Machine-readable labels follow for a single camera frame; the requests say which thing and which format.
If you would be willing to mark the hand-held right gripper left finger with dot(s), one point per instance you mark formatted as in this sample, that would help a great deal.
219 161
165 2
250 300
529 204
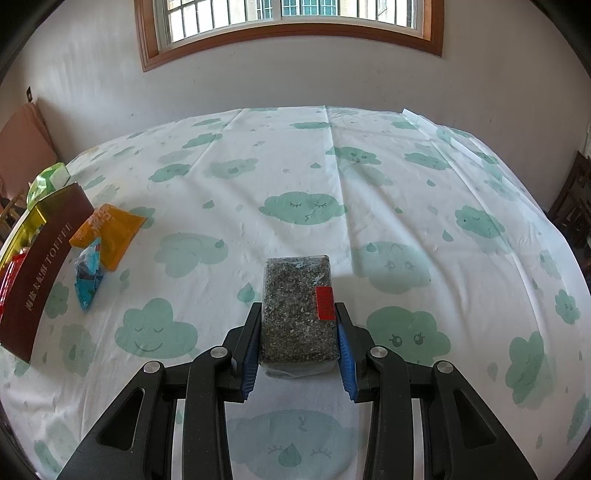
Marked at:
249 364

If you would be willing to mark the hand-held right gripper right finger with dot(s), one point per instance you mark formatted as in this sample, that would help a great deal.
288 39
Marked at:
347 364

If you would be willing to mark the clear sesame bar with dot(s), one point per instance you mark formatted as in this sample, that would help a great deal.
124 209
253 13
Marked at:
295 314

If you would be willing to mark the gold-lined rectangular tin box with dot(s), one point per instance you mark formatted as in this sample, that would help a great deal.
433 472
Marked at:
46 258

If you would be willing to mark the red snack packet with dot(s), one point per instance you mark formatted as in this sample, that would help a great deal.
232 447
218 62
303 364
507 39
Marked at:
11 286

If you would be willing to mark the blue wrapped dark snack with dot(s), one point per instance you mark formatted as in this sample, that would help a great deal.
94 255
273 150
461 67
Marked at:
90 272

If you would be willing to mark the orange snack packet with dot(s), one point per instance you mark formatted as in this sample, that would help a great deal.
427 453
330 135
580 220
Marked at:
113 235

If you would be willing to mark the cloud print tablecloth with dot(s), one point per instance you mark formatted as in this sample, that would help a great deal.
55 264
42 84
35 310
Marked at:
295 161

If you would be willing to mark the green tissue pack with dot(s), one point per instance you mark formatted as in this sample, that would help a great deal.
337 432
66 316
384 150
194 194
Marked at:
48 177

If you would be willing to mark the dark wooden chair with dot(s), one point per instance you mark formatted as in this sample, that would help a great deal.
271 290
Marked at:
575 198

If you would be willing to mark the wooden stool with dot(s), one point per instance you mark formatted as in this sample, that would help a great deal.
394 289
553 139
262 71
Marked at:
10 210

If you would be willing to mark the wooden framed barred window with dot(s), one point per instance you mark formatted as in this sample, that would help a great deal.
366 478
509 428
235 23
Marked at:
295 34

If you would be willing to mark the dark wall switch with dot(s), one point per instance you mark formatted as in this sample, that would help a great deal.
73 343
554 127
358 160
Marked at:
29 94

